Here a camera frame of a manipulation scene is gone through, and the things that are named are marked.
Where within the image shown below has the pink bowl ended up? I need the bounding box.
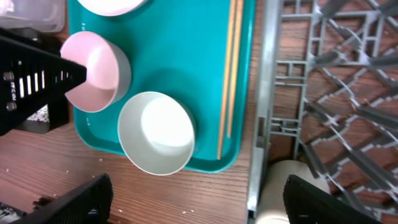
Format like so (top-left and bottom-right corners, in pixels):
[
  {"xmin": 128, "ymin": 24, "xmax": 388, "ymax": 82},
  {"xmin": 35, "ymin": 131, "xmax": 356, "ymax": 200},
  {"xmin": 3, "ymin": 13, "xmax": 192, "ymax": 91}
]
[{"xmin": 60, "ymin": 31, "xmax": 132, "ymax": 113}]

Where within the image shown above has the right wooden chopstick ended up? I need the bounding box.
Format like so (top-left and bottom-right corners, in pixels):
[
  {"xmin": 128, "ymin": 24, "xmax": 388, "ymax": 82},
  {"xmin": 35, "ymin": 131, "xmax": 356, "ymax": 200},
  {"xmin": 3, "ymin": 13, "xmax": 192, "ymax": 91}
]
[{"xmin": 227, "ymin": 0, "xmax": 244, "ymax": 138}]

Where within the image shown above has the left wooden chopstick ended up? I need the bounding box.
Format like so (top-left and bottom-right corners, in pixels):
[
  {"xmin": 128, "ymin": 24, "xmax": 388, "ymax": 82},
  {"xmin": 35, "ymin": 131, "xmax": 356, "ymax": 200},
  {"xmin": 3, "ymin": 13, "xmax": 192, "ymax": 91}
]
[{"xmin": 217, "ymin": 0, "xmax": 237, "ymax": 160}]

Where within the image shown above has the clear plastic bin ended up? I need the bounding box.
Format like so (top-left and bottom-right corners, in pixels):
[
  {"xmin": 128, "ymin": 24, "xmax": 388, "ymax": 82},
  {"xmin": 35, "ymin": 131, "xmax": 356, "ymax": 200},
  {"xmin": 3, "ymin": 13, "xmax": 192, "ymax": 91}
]
[{"xmin": 1, "ymin": 0, "xmax": 66, "ymax": 32}]

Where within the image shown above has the white paper cup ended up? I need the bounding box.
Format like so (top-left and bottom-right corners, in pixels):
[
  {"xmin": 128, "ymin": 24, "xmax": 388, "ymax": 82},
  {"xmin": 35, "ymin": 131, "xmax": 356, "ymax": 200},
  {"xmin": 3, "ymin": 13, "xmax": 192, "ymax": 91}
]
[{"xmin": 255, "ymin": 160, "xmax": 330, "ymax": 224}]

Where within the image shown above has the wooden chopstick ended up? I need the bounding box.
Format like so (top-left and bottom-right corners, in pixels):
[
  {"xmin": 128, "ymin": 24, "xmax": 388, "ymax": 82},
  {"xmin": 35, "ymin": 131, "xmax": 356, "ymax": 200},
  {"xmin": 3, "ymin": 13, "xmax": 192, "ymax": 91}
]
[
  {"xmin": 217, "ymin": 0, "xmax": 237, "ymax": 160},
  {"xmin": 227, "ymin": 0, "xmax": 244, "ymax": 138}
]

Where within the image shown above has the rice pile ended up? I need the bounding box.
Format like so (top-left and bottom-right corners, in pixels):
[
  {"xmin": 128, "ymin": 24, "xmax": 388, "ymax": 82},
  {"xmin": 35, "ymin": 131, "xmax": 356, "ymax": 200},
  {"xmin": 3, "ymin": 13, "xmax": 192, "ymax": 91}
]
[{"xmin": 27, "ymin": 105, "xmax": 50, "ymax": 123}]

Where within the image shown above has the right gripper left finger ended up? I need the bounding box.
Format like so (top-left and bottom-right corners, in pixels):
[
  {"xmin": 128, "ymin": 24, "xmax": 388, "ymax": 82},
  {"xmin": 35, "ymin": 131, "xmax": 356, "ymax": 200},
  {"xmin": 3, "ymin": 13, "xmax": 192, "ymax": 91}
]
[{"xmin": 13, "ymin": 174, "xmax": 114, "ymax": 224}]

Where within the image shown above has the grey dishwasher rack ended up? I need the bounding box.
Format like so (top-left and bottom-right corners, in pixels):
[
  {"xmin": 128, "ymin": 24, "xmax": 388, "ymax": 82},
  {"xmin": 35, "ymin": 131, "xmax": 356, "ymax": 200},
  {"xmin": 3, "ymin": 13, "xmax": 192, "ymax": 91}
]
[{"xmin": 246, "ymin": 0, "xmax": 397, "ymax": 223}]

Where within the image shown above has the large pink plate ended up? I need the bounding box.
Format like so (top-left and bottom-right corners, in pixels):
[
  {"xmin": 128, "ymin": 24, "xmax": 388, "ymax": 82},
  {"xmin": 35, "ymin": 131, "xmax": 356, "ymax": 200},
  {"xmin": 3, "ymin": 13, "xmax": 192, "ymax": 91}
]
[{"xmin": 78, "ymin": 0, "xmax": 147, "ymax": 17}]

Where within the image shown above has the teal plastic tray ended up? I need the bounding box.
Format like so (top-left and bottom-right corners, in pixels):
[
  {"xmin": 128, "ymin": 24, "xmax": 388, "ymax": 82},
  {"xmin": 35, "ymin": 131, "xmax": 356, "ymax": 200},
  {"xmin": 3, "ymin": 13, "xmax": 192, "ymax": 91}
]
[{"xmin": 68, "ymin": 0, "xmax": 256, "ymax": 173}]

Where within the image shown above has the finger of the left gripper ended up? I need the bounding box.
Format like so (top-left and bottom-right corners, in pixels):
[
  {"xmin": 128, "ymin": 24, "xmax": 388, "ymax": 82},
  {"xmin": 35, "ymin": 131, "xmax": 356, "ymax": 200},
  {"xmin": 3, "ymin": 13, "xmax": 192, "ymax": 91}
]
[{"xmin": 1, "ymin": 29, "xmax": 86, "ymax": 135}]

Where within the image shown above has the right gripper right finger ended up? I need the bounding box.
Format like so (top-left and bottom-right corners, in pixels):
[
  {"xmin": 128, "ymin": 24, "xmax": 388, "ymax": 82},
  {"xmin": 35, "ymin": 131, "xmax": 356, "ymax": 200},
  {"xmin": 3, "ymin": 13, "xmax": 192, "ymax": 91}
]
[{"xmin": 283, "ymin": 174, "xmax": 379, "ymax": 224}]

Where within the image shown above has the grey bowl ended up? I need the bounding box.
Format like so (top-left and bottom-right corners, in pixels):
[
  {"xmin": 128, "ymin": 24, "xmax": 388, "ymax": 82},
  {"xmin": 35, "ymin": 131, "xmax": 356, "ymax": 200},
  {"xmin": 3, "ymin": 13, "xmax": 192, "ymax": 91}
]
[{"xmin": 117, "ymin": 91, "xmax": 197, "ymax": 176}]

